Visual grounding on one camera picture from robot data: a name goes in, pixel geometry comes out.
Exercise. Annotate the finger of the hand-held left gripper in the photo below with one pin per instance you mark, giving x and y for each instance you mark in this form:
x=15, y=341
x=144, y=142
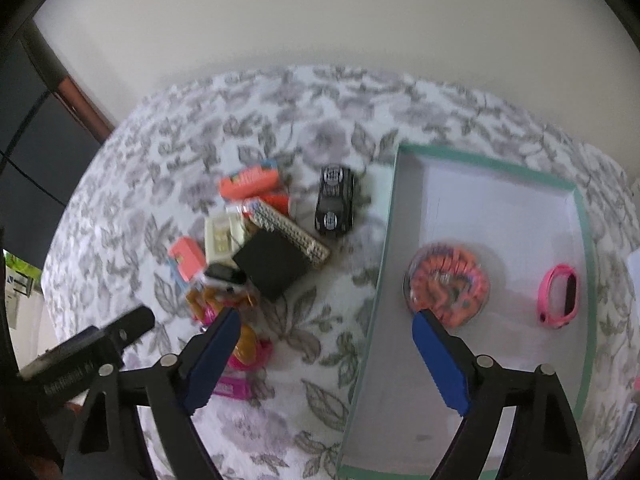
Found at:
x=131, y=325

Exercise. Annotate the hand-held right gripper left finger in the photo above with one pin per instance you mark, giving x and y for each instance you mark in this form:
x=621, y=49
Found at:
x=212, y=355

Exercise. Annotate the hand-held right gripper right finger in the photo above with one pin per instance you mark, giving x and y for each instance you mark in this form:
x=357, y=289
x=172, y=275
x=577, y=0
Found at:
x=440, y=365

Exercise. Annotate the orange toy figure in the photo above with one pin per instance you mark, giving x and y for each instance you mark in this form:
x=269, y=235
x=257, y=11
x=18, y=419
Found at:
x=225, y=302

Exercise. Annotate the round clear container orange beads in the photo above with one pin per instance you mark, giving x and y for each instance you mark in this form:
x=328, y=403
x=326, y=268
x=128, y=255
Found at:
x=450, y=280

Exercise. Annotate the coral and blue hair clip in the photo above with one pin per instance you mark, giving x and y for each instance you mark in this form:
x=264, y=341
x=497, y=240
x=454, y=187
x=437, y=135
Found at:
x=187, y=257

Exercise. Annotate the small black box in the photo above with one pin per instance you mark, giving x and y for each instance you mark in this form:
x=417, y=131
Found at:
x=270, y=265

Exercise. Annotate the cream rectangular hair clip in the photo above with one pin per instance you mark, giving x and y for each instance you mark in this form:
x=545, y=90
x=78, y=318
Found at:
x=220, y=232

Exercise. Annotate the green-rimmed white cardboard box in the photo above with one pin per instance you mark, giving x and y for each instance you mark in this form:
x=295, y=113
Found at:
x=475, y=210

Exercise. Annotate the green paper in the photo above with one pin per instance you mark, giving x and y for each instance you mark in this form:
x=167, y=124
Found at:
x=20, y=262

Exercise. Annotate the pink wristband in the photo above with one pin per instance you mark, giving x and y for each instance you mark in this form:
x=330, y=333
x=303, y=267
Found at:
x=550, y=300

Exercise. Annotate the floral printed blanket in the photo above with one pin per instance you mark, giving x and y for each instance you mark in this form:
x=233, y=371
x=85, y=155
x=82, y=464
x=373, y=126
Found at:
x=165, y=195

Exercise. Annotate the gold black patterned lighter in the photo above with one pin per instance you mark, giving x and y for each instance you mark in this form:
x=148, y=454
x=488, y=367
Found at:
x=290, y=232

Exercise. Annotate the small red bottle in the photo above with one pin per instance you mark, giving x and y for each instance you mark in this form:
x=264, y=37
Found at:
x=277, y=202

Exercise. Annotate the dark wooden furniture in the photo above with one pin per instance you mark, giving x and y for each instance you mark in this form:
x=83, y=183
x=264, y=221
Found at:
x=35, y=160

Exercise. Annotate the black toy car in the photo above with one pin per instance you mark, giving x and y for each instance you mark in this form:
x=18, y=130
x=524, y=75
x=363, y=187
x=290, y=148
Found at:
x=334, y=200

